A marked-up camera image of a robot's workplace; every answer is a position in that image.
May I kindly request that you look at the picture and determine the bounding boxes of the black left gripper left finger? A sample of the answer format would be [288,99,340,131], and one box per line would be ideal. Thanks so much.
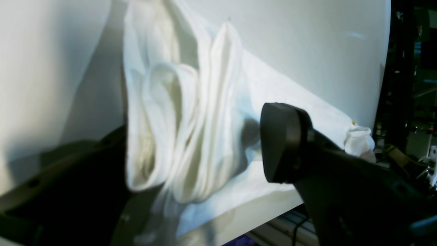
[0,126,157,246]

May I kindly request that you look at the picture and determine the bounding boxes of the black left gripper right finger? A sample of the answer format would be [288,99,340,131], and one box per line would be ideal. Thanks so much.
[260,103,436,246]

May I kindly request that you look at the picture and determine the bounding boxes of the white printed t-shirt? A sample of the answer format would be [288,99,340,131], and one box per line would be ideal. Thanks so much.
[123,0,376,246]

